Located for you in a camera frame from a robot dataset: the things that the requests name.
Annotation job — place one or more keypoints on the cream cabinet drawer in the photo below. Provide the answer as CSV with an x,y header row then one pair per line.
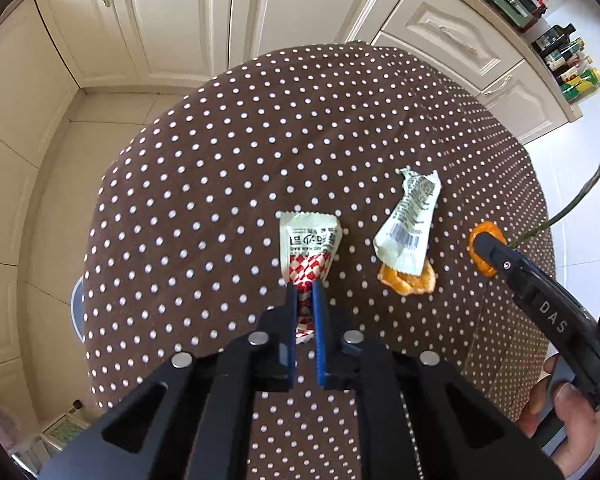
x,y
445,25

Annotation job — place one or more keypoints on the dark glass bottle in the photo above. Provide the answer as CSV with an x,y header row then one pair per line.
x,y
555,37
565,53

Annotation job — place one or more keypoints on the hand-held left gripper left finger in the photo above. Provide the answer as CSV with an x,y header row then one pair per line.
x,y
291,320

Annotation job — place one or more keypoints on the yellow label bottle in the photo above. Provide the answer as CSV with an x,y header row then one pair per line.
x,y
575,68

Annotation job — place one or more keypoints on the green patterned box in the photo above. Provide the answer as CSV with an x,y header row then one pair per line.
x,y
62,431

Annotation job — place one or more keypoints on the wide orange peel piece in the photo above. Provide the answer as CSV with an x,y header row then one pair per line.
x,y
405,282

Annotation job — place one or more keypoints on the blue round bin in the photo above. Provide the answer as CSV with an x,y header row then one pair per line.
x,y
78,310

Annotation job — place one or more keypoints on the yellow green plastic bottle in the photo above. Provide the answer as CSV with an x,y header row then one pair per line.
x,y
582,84

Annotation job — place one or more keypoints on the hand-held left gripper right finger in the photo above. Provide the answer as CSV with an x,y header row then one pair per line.
x,y
320,330

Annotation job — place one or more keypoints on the pale green barcode wrapper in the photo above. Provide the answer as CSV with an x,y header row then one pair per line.
x,y
405,225

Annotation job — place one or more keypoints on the red checkered sauce packet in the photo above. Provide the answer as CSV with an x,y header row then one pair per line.
x,y
310,245

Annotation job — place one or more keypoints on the green plant stem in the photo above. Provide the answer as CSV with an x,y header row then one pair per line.
x,y
562,214

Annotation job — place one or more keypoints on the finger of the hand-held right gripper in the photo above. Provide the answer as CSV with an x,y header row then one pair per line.
x,y
500,260

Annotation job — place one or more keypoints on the beige kitchen countertop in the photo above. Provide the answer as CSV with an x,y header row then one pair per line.
x,y
555,77

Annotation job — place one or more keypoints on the cream base cabinets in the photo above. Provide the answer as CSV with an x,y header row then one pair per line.
x,y
180,10

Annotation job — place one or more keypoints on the brown dotted tablecloth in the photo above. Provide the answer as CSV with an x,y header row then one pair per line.
x,y
230,160

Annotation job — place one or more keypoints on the curled orange peel piece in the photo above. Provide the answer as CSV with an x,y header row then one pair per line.
x,y
480,250

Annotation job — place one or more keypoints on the small dark-capped bottle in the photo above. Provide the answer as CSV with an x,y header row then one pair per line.
x,y
75,406

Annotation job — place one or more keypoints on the red dark sauce bottle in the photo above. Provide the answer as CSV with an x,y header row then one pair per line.
x,y
542,1

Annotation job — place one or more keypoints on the person's right hand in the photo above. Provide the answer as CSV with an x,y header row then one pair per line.
x,y
580,420

